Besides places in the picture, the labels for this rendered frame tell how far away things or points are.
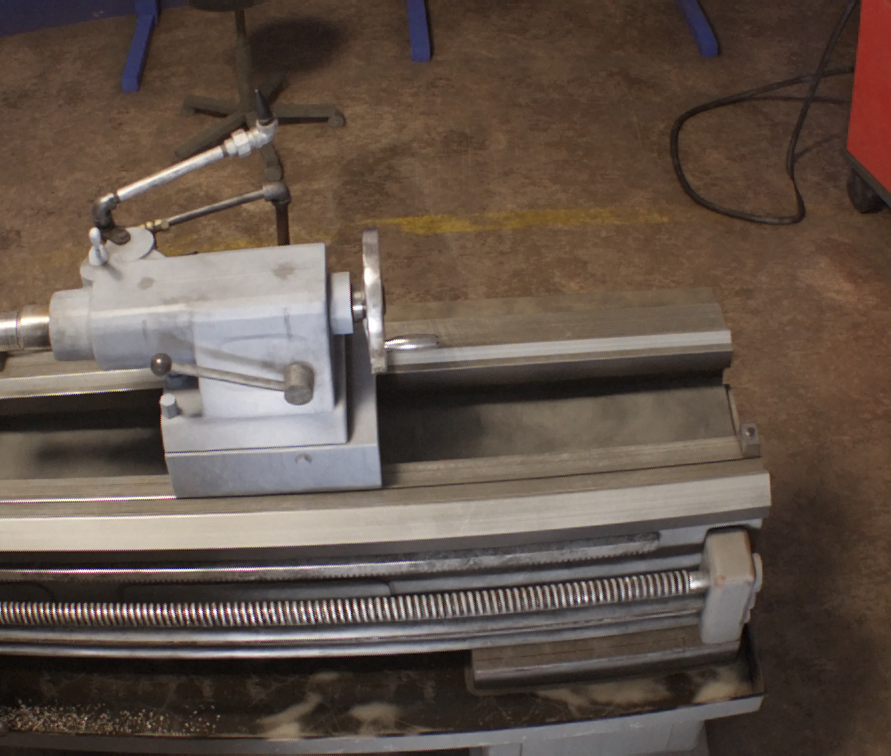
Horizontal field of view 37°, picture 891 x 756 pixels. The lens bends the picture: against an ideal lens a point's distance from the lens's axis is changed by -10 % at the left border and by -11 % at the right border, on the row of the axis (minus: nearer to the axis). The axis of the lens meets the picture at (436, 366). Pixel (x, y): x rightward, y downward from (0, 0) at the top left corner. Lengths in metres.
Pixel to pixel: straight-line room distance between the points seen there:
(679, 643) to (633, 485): 0.40
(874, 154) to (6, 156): 2.81
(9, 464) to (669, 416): 1.20
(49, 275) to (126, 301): 1.98
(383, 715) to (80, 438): 0.74
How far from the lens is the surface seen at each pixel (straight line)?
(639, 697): 2.58
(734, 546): 2.34
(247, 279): 2.18
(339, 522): 2.26
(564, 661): 2.54
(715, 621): 2.38
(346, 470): 2.27
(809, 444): 3.57
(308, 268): 2.19
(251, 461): 2.26
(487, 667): 2.53
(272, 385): 2.16
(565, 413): 2.56
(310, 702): 2.58
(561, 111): 4.56
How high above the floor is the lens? 2.57
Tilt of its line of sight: 44 degrees down
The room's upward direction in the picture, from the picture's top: 2 degrees counter-clockwise
